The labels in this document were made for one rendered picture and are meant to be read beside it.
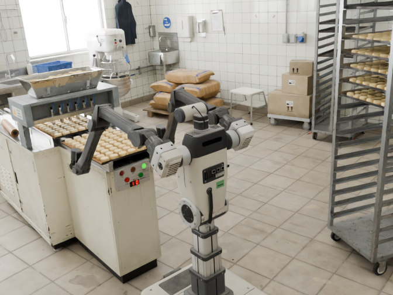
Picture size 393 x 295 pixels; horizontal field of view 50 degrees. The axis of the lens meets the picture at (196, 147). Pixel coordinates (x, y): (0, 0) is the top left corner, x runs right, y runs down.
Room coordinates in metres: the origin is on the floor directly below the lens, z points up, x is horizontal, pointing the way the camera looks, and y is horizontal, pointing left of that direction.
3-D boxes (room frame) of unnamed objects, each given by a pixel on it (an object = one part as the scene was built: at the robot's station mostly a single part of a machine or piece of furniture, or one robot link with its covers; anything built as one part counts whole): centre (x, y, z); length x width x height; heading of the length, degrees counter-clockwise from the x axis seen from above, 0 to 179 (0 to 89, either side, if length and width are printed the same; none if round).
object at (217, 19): (6.85, -0.44, 1.37); 0.27 x 0.02 x 0.40; 49
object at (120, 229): (2.71, 0.64, 0.45); 0.70 x 0.34 x 0.90; 39
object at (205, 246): (1.89, -0.02, 0.49); 0.11 x 0.11 x 0.40; 38
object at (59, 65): (5.88, 1.88, 0.95); 0.40 x 0.30 x 0.14; 141
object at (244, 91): (6.07, -0.83, 0.23); 0.45 x 0.45 x 0.46; 40
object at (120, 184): (2.43, 0.41, 0.77); 0.24 x 0.04 x 0.14; 129
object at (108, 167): (3.11, 1.14, 0.87); 2.01 x 0.03 x 0.07; 39
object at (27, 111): (3.11, 0.96, 1.01); 0.72 x 0.33 x 0.34; 129
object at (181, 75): (6.52, 0.06, 0.62); 0.72 x 0.42 x 0.17; 55
